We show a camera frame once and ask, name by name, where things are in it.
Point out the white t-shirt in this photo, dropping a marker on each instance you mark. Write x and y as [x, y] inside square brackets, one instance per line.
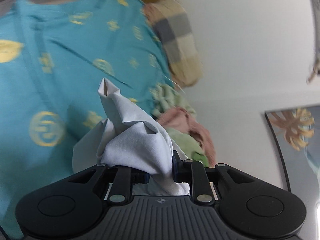
[130, 137]

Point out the pink fleece blanket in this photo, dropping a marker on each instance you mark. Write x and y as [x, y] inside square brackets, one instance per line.
[181, 120]

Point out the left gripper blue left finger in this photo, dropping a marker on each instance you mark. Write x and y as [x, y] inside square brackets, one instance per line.
[122, 186]

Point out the framed flower picture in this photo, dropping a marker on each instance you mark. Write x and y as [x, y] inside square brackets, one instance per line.
[296, 134]

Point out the teal patterned bed sheet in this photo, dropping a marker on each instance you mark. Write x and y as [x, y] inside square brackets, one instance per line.
[53, 59]

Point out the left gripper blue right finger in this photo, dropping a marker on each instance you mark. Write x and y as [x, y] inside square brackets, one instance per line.
[196, 175]

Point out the green fleece blanket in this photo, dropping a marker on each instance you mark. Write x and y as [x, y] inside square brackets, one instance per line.
[165, 98]

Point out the plaid pillow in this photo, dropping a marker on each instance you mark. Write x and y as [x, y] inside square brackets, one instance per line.
[170, 22]

